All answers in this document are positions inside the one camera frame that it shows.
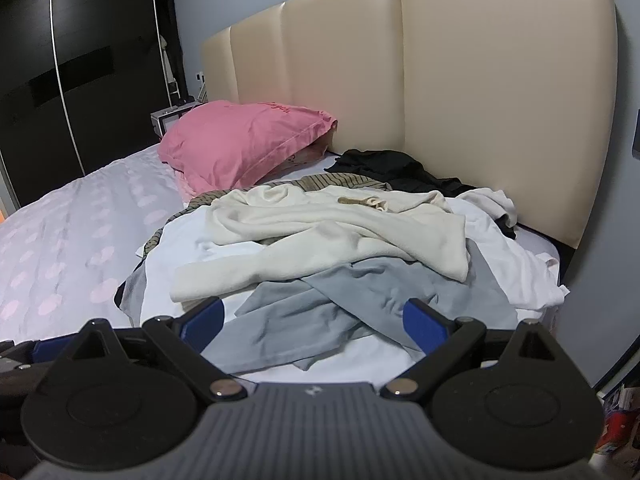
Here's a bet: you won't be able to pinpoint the cream fleece garment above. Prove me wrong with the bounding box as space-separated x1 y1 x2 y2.
170 183 471 305

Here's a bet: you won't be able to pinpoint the pile of colourful packets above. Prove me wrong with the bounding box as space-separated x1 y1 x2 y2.
597 380 640 456

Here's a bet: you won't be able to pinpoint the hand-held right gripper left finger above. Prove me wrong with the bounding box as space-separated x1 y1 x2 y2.
37 296 248 404

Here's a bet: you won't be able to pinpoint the polka dot bed sheet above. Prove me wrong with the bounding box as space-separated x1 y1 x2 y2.
0 142 571 386

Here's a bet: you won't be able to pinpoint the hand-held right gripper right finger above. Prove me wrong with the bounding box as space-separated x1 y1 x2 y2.
378 297 596 404

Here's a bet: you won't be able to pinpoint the pink pillow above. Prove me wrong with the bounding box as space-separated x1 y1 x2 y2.
158 100 338 193

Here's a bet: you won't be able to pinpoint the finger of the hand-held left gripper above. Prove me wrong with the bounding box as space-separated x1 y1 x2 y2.
0 339 75 375

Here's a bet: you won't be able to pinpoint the white bedside box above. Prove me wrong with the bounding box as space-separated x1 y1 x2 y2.
150 101 201 138

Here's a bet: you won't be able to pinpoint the black garment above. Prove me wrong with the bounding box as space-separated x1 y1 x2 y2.
325 149 518 241

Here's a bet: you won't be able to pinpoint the pale printed pillow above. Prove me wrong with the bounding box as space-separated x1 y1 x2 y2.
287 132 333 166

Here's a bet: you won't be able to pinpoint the grey garment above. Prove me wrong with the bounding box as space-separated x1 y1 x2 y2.
114 252 518 372

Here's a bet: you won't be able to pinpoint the black wardrobe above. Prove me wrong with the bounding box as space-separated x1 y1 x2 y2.
0 0 173 211

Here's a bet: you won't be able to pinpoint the hanging clothes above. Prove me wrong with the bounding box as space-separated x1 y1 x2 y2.
150 0 183 96

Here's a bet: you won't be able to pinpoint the olive striped garment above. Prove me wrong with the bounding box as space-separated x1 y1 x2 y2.
135 172 393 261

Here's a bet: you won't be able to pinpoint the small tan cloth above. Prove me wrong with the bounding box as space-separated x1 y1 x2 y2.
337 195 388 212

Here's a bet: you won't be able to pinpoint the white shirt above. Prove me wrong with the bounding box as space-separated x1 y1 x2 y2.
137 187 571 311

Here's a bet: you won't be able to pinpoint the beige leather headboard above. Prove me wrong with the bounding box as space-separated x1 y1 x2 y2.
201 0 621 251

